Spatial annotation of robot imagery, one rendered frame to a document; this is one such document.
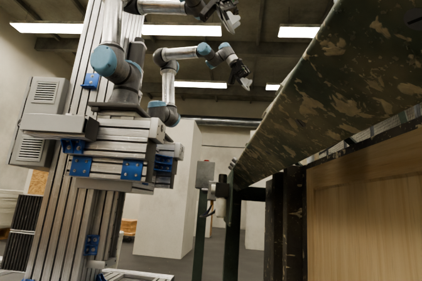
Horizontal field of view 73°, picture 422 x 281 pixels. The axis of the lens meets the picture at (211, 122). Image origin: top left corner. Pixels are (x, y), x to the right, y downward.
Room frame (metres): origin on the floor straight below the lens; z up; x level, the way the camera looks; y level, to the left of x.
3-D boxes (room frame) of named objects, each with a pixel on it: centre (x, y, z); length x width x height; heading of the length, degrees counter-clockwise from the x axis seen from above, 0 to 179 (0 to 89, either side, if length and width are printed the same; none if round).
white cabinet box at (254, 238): (5.43, -1.07, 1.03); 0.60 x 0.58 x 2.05; 174
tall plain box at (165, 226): (4.25, 0.47, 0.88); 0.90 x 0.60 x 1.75; 174
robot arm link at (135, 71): (1.27, 0.42, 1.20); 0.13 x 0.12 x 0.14; 160
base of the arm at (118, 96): (1.27, 0.41, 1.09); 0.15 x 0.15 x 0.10
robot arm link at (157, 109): (1.77, 0.35, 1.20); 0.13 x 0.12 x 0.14; 152
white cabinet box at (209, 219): (6.67, 0.10, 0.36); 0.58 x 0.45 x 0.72; 84
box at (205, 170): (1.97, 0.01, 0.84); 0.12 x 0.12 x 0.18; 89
